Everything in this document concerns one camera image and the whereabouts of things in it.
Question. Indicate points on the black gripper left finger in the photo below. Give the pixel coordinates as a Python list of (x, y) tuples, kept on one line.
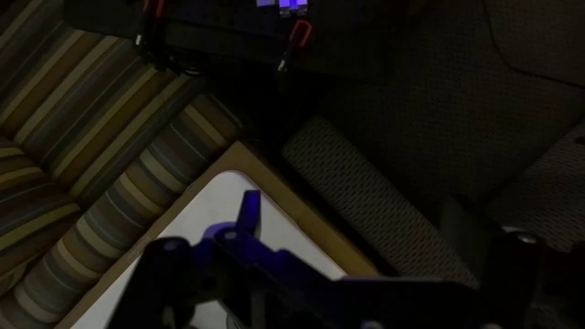
[(236, 259)]

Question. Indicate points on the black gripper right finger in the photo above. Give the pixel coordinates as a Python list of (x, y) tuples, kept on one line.
[(512, 277)]

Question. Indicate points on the striped armchair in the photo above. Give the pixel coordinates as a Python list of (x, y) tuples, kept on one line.
[(95, 147)]

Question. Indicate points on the dark grey sofa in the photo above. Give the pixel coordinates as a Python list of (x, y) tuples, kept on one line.
[(424, 125)]

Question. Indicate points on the orange black clamp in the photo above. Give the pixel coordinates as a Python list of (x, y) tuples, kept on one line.
[(148, 37), (296, 41)]

